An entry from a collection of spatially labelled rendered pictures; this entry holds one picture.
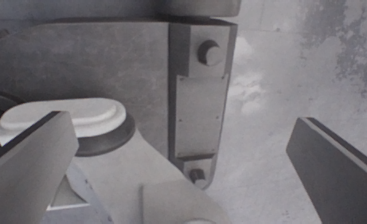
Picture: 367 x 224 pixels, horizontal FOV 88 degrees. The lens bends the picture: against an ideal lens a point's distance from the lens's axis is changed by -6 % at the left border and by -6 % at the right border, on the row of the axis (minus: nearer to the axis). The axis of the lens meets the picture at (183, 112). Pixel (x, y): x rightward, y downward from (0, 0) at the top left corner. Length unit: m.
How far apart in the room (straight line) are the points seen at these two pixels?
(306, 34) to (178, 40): 0.52
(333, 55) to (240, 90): 0.39
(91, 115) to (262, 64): 0.59
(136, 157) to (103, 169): 0.05
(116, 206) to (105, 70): 0.29
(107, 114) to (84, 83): 0.15
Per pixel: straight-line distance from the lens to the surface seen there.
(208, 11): 0.44
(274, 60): 0.79
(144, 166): 0.32
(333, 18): 0.91
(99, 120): 0.35
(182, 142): 0.55
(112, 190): 0.29
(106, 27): 0.45
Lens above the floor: 0.61
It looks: 58 degrees down
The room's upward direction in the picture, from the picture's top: 157 degrees clockwise
